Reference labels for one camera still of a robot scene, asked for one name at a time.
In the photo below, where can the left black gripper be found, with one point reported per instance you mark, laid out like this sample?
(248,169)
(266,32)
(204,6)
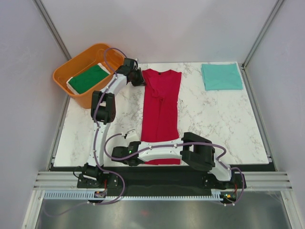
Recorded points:
(140,82)

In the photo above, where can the red t shirt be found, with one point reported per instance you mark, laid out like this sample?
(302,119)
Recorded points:
(160,112)

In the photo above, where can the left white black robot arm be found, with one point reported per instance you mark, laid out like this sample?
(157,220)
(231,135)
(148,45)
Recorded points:
(103,109)

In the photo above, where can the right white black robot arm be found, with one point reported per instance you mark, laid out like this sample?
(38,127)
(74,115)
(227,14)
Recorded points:
(197,152)

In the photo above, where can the orange plastic basket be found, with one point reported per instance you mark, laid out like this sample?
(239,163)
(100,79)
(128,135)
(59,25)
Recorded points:
(95,54)

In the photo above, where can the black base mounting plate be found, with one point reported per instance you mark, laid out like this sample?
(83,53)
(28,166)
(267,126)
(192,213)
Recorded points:
(157,180)

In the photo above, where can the green folded t shirt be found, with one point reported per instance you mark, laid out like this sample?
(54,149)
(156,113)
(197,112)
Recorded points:
(88,80)

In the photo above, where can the teal folded t shirt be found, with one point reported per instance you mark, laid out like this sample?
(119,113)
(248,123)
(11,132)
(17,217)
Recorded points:
(221,77)

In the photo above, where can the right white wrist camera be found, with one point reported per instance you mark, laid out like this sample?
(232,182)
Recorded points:
(131,135)

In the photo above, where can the white slotted cable duct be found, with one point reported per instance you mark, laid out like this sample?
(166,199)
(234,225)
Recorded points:
(96,195)

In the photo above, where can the left aluminium frame post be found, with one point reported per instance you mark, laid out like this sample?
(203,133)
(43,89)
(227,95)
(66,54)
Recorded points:
(51,26)

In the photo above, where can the aluminium frame post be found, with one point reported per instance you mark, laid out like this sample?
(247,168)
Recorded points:
(268,22)
(51,26)

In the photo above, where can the right aluminium frame post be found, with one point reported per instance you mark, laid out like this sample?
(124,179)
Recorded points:
(268,22)

